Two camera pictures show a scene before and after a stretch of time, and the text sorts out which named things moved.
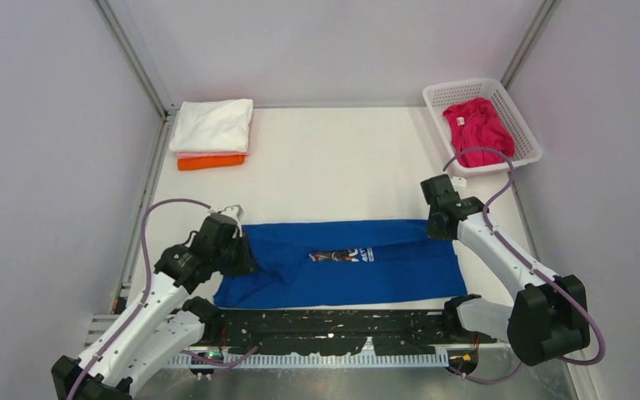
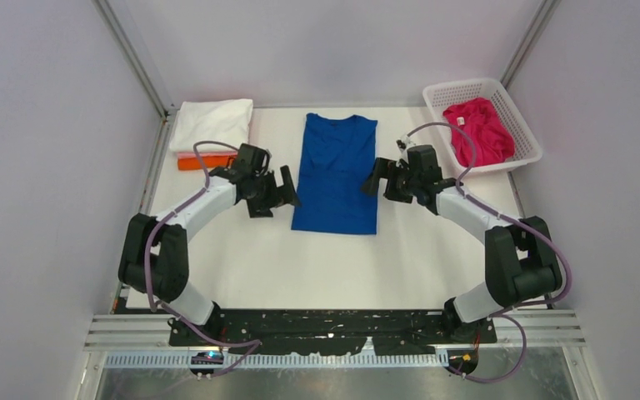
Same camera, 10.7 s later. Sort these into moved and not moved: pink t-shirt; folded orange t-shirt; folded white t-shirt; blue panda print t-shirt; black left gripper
Moved: black left gripper; blue panda print t-shirt
Not moved: folded orange t-shirt; folded white t-shirt; pink t-shirt
